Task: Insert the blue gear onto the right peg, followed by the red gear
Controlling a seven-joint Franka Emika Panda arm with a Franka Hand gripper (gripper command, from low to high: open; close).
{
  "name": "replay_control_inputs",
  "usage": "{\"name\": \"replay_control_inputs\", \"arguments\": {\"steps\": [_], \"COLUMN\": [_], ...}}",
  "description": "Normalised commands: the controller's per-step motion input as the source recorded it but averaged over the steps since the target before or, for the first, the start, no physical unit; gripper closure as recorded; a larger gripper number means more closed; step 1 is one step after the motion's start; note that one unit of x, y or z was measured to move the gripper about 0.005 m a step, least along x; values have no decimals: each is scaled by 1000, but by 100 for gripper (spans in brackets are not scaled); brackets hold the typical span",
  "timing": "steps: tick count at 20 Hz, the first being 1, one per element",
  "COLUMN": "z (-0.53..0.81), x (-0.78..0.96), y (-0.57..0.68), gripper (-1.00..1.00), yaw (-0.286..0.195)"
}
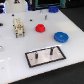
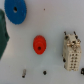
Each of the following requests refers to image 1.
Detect red gear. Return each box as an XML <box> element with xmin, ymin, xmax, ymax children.
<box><xmin>35</xmin><ymin>24</ymin><xmax>45</xmax><ymax>33</ymax></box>

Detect blue gear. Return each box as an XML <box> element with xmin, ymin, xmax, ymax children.
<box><xmin>54</xmin><ymin>32</ymin><xmax>69</xmax><ymax>43</ymax></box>

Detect right metal peg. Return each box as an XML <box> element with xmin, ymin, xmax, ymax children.
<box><xmin>49</xmin><ymin>48</ymin><xmax>54</xmax><ymax>56</ymax></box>

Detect white work board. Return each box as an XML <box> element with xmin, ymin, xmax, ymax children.
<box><xmin>0</xmin><ymin>10</ymin><xmax>84</xmax><ymax>84</ymax></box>

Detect beige connector block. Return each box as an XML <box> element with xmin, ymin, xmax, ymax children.
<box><xmin>13</xmin><ymin>18</ymin><xmax>25</xmax><ymax>37</ymax></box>

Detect small blue block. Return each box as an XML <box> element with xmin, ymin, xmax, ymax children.
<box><xmin>49</xmin><ymin>6</ymin><xmax>59</xmax><ymax>13</ymax></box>

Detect black peg base plate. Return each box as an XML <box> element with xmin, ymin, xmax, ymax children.
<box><xmin>26</xmin><ymin>46</ymin><xmax>65</xmax><ymax>67</ymax></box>

